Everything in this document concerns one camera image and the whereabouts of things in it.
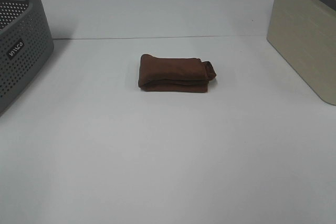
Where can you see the brown towel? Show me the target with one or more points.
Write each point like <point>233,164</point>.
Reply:
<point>174,74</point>

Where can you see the beige storage box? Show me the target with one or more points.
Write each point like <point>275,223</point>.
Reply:
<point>303,32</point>

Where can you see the grey perforated plastic basket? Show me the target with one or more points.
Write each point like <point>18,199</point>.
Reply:
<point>26,45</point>

